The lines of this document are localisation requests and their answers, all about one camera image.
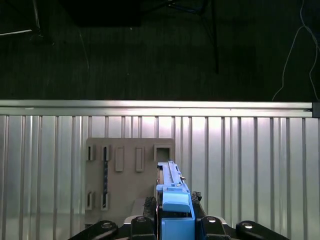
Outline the blue RAM stick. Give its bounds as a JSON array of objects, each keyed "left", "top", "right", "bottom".
[{"left": 102, "top": 147, "right": 109, "bottom": 201}]

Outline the hard disk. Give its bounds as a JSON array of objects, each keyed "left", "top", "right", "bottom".
[{"left": 156, "top": 161, "right": 197, "bottom": 240}]

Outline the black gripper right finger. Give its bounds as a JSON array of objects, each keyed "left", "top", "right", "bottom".
[{"left": 191, "top": 191, "right": 291, "bottom": 240}]

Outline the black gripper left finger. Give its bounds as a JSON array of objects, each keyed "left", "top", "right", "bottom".
[{"left": 72, "top": 196, "right": 157, "bottom": 240}]

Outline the grey parts rack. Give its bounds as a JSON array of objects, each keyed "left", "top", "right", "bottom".
[{"left": 84, "top": 137, "right": 176, "bottom": 226}]

